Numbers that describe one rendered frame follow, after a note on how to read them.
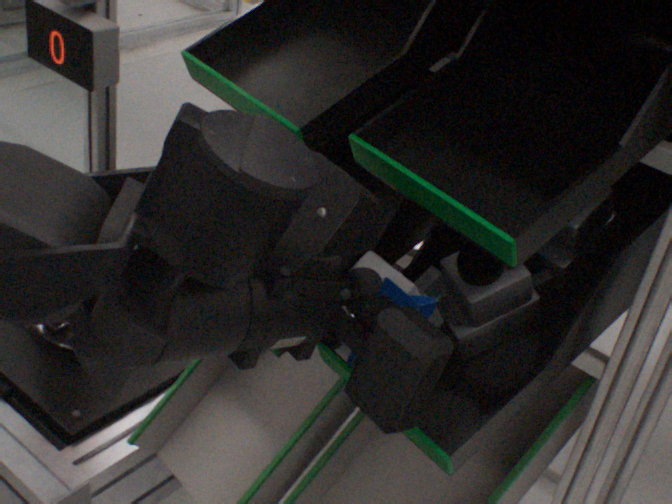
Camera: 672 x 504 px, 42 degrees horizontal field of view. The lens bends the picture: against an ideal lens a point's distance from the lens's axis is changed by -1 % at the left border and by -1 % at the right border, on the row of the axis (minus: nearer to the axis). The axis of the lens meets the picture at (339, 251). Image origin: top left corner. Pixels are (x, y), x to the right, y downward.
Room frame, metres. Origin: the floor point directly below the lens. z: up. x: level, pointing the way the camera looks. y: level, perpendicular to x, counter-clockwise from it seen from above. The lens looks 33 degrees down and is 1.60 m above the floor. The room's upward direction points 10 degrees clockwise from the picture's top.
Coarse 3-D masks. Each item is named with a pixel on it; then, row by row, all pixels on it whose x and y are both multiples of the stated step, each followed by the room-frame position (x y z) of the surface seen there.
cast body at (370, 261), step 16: (368, 256) 0.47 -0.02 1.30; (352, 272) 0.45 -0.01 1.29; (368, 272) 0.45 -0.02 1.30; (384, 272) 0.45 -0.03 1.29; (432, 272) 0.49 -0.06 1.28; (352, 288) 0.44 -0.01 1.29; (368, 288) 0.44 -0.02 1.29; (416, 288) 0.44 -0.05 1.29; (432, 288) 0.48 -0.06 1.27; (432, 320) 0.46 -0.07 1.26; (336, 352) 0.46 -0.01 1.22
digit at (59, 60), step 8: (48, 16) 0.94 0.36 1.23; (48, 24) 0.94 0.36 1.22; (56, 24) 0.93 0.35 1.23; (64, 24) 0.92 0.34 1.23; (48, 32) 0.94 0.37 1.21; (56, 32) 0.93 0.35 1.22; (64, 32) 0.92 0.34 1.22; (48, 40) 0.94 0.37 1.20; (56, 40) 0.93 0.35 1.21; (64, 40) 0.92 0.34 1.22; (48, 48) 0.94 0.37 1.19; (56, 48) 0.93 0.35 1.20; (64, 48) 0.92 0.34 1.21; (48, 56) 0.94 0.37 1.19; (56, 56) 0.93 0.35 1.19; (64, 56) 0.92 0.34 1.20; (56, 64) 0.93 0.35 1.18; (64, 64) 0.92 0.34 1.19; (64, 72) 0.92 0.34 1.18
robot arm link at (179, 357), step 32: (160, 256) 0.33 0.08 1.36; (128, 288) 0.34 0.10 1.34; (160, 288) 0.32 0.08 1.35; (192, 288) 0.33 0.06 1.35; (224, 288) 0.34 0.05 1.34; (96, 320) 0.33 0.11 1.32; (128, 320) 0.32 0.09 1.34; (160, 320) 0.32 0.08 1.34; (192, 320) 0.32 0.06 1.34; (224, 320) 0.34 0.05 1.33; (96, 352) 0.32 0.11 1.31; (128, 352) 0.31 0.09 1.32; (160, 352) 0.31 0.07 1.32; (192, 352) 0.32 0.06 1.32; (224, 352) 0.34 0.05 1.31
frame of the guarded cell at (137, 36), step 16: (192, 0) 2.12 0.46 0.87; (208, 0) 2.09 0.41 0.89; (224, 0) 2.05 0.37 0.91; (240, 0) 2.05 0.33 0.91; (192, 16) 1.96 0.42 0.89; (208, 16) 1.97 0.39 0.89; (224, 16) 2.01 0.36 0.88; (128, 32) 1.80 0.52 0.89; (144, 32) 1.82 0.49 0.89; (160, 32) 1.85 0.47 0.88; (176, 32) 1.89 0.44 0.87; (192, 32) 1.93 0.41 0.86
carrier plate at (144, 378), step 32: (0, 320) 0.72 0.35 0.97; (0, 352) 0.67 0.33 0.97; (32, 352) 0.68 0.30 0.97; (32, 384) 0.63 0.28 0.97; (64, 384) 0.64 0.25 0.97; (96, 384) 0.65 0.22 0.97; (128, 384) 0.66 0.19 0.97; (160, 384) 0.67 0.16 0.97; (64, 416) 0.60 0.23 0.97; (96, 416) 0.61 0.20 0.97
